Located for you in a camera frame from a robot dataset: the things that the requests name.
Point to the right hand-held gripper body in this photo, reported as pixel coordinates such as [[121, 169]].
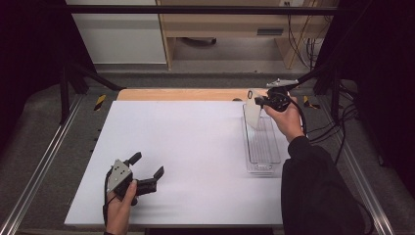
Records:
[[278, 98]]

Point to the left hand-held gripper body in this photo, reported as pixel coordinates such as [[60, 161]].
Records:
[[119, 174]]

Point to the pastel gradient phone case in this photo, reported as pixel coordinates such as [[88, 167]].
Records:
[[253, 112]]

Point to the clear plastic storage bin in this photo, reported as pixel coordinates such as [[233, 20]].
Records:
[[262, 150]]

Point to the person's right hand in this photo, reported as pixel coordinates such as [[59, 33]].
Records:
[[287, 122]]

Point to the person's left hand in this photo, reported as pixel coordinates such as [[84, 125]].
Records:
[[119, 212]]

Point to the light wooden desk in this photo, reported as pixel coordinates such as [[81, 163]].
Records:
[[228, 24]]

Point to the black curtain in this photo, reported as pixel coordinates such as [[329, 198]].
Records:
[[381, 81], [32, 65]]

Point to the white cabinet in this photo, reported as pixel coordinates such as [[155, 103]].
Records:
[[120, 36]]

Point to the black metal frame stand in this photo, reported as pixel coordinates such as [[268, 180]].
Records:
[[329, 81], [78, 81]]

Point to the aluminium rail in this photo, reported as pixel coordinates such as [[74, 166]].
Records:
[[365, 189], [36, 169]]

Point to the black horizontal frame bar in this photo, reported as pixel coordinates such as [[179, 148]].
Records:
[[195, 9]]

